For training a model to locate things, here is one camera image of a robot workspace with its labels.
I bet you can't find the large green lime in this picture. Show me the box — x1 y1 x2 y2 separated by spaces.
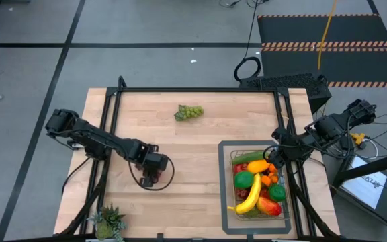
233 170 255 190
268 184 287 203

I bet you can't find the green succulent plant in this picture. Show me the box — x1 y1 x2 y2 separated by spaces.
88 202 128 242

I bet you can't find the green cucumber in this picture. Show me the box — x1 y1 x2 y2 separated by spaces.
231 150 267 166

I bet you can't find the black hazard-striped floor mat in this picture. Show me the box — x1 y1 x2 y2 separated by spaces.
257 13 387 48
260 46 387 89

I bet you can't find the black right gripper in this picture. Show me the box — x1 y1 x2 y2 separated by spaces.
265 126 302 169

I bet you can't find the black diagonal support beam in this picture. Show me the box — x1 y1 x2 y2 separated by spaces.
333 150 387 188

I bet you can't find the yellow banana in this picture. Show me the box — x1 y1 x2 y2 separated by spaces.
227 173 263 215

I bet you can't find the white printed sheet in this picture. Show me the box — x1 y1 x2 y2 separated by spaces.
341 156 387 210

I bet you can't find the green grape bunch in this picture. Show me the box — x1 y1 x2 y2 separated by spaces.
174 104 205 122

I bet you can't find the yellow mango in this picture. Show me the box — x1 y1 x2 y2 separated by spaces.
247 159 271 175

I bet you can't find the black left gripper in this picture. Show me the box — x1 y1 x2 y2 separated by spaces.
127 140 170 188

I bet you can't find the bright red apple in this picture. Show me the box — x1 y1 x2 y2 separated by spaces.
233 163 249 175

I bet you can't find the yellow floor cable with plug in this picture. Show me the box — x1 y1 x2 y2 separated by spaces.
350 132 367 145

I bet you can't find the red orange mango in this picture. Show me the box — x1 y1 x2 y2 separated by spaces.
255 196 283 217

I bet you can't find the wire basket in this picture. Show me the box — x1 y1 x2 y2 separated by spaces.
230 149 291 222

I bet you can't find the black hanging cable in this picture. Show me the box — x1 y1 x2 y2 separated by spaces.
233 0 263 83

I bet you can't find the black looping arm cable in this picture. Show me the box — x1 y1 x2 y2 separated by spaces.
127 155 176 192

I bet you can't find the orange tangerine cluster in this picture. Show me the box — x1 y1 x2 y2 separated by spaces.
261 163 281 188

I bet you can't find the black perforated computer case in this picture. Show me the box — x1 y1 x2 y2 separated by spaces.
239 73 333 115

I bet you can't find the grey bordered placemat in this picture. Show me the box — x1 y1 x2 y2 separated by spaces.
217 140 292 235

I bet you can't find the yellow hanging cable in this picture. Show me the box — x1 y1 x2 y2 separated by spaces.
316 0 338 71

